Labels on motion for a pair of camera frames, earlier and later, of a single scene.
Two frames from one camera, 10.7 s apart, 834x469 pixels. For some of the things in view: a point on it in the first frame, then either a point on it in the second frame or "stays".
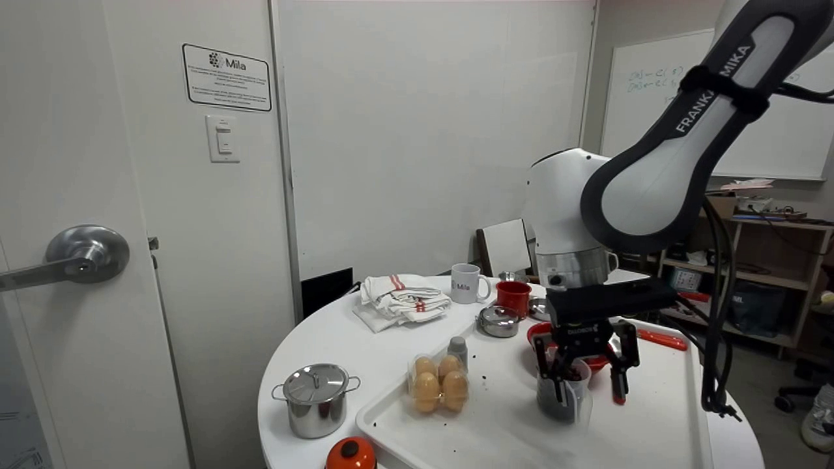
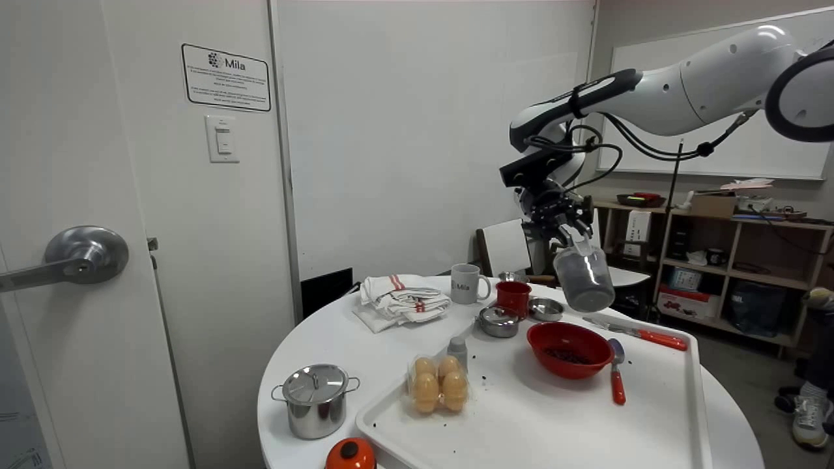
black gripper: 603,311 to 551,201
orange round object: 353,452 stays
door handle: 80,254 stays
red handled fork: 657,337 stays
